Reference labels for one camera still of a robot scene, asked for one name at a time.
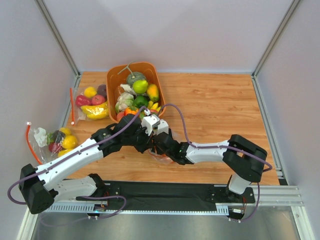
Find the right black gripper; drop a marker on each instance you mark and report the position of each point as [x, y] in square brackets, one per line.
[158, 141]

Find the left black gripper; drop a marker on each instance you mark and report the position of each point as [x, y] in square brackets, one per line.
[141, 144]

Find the clear zip bag orange seal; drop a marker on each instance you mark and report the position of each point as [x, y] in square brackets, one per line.
[163, 159]

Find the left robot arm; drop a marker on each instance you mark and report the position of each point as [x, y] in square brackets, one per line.
[46, 184]

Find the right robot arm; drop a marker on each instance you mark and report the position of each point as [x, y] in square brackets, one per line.
[245, 158]

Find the fake peach left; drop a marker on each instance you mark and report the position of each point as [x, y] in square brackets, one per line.
[119, 116]

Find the green fake bell pepper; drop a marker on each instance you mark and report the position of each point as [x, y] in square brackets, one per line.
[140, 101]

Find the white fake cauliflower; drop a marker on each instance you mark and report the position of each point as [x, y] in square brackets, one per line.
[124, 100]

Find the fake yellow banana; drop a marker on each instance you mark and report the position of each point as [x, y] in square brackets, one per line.
[96, 112]

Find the yellow orange fake mango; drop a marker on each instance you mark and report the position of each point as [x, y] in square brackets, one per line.
[153, 92]

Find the white fake garlic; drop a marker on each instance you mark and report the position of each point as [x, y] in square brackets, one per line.
[128, 89]

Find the purple fake fruit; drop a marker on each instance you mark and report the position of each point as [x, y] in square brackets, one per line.
[102, 90]

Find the zip bag with banana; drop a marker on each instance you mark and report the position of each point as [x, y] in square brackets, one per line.
[76, 113]

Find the green fake pumpkin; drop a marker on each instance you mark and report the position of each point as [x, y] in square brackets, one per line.
[135, 76]

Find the yellow fake lemon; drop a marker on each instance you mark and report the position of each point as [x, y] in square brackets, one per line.
[90, 92]

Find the yellow fake fruit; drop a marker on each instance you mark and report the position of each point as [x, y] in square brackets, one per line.
[69, 142]

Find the red fake pepper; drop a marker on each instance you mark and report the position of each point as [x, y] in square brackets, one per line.
[81, 100]

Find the small yellow bananas in basket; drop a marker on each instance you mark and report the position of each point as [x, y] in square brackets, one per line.
[154, 106]

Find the orange plastic basket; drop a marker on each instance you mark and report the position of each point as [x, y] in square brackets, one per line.
[118, 75]

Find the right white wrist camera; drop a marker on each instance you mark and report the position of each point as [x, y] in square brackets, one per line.
[163, 127]

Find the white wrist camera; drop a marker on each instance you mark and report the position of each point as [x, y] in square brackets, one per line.
[163, 127]
[150, 121]

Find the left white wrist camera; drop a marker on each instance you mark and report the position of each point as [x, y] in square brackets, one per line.
[150, 121]

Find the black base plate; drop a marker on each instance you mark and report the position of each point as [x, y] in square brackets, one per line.
[157, 196]

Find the zip bag near left wall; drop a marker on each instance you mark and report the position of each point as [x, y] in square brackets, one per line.
[46, 146]

